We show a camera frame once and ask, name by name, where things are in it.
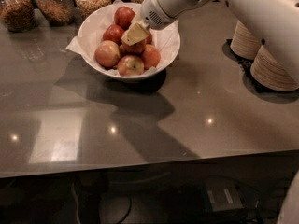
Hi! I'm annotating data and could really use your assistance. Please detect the left yellow-red apple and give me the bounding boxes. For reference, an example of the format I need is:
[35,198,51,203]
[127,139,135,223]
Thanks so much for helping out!
[94,40,121,68]

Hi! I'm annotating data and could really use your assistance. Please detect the far left cereal jar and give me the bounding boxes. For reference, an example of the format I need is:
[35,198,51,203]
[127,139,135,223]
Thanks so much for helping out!
[0,0,36,32]

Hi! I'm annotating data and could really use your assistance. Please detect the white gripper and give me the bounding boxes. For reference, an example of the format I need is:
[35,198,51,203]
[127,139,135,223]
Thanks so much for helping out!
[121,0,200,46]

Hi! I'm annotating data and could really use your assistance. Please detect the yellow-red apple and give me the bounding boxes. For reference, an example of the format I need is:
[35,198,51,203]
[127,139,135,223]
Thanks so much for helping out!
[117,55,144,77]
[94,40,121,68]

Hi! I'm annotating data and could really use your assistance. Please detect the front yellow-red apple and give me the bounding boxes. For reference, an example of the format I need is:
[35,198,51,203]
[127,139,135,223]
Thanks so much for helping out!
[117,55,144,77]

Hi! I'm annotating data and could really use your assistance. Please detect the black rubber mat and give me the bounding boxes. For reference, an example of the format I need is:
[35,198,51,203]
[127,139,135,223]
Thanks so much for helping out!
[225,38,299,95]

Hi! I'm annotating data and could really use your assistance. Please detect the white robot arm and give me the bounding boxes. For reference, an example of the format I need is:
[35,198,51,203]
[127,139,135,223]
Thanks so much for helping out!
[122,0,299,81]

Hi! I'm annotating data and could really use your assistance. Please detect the right orange-red apple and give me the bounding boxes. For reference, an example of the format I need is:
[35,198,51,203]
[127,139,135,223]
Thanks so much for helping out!
[141,44,161,70]

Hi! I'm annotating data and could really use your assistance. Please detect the front stack paper bowls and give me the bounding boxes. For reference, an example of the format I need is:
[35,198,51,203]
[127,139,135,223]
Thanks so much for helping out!
[250,46,299,92]

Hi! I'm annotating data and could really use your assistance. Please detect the white ceramic bowl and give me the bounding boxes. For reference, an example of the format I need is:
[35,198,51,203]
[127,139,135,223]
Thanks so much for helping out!
[77,2,181,81]

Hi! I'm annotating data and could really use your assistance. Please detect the black cable under table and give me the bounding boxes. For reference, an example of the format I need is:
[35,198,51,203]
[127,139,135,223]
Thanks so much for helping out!
[115,193,134,224]

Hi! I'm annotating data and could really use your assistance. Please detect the left dark red apple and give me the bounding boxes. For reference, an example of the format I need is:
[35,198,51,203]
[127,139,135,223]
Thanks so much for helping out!
[103,24,124,45]

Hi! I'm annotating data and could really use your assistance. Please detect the stack paper bowls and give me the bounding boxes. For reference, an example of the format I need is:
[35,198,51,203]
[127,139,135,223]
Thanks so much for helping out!
[230,21,261,60]
[250,46,299,92]

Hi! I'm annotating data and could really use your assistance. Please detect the white paper bowl liner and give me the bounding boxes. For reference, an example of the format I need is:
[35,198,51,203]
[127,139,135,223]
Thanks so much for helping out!
[65,0,179,77]

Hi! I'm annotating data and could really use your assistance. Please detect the back stack paper bowls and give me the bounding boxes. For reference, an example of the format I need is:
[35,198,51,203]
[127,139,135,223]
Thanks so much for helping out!
[230,21,261,60]

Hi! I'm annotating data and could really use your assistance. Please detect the dark box under table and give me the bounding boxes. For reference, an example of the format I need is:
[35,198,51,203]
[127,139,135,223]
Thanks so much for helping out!
[203,178,246,214]

